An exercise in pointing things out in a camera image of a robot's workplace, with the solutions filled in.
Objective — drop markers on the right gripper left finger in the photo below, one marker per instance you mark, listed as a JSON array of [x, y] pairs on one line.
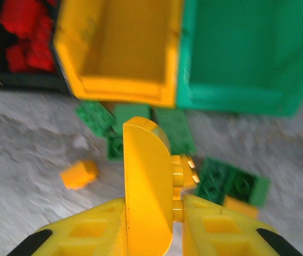
[[87, 232]]

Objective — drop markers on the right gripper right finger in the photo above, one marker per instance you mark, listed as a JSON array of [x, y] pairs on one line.
[[220, 234]]

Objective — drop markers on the yellow lego brick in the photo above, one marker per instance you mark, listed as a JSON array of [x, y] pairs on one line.
[[241, 208], [79, 174]]

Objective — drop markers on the green lego brick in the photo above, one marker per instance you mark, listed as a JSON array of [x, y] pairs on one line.
[[175, 130], [115, 149], [94, 118], [132, 114], [213, 180], [249, 188]]

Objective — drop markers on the yellow half-round lego piece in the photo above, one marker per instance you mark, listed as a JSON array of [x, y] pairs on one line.
[[146, 173]]

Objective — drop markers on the red lego brick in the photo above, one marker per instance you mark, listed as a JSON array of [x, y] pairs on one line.
[[20, 18], [16, 58], [42, 45]]

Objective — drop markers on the black plastic bin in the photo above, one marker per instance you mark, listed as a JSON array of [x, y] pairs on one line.
[[20, 83]]

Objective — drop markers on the yellow plastic bin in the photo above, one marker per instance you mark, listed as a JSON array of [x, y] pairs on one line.
[[119, 53]]

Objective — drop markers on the green plastic bin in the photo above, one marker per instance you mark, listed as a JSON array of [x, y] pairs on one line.
[[247, 53]]

